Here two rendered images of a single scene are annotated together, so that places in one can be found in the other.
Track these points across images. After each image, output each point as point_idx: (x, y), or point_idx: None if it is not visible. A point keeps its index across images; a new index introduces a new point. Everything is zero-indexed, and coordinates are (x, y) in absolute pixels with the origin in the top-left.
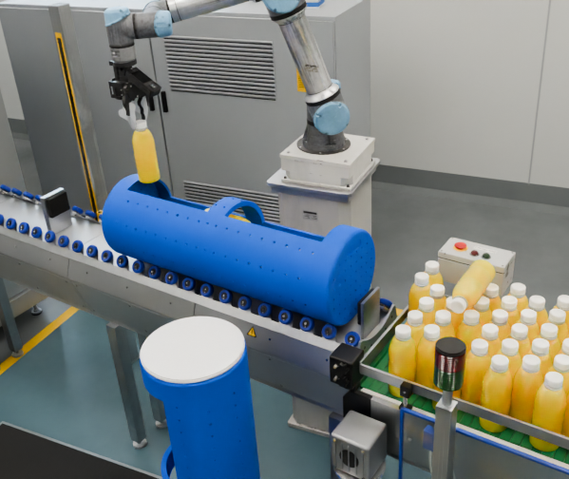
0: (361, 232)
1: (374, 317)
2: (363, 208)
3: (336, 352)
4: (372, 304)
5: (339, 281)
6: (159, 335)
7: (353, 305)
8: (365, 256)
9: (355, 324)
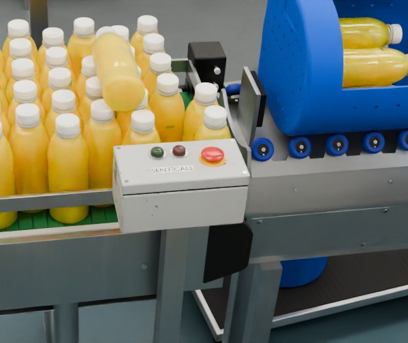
0: (300, 14)
1: (246, 123)
2: None
3: (216, 45)
4: (248, 96)
5: (273, 26)
6: None
7: (275, 102)
8: (296, 64)
9: (270, 133)
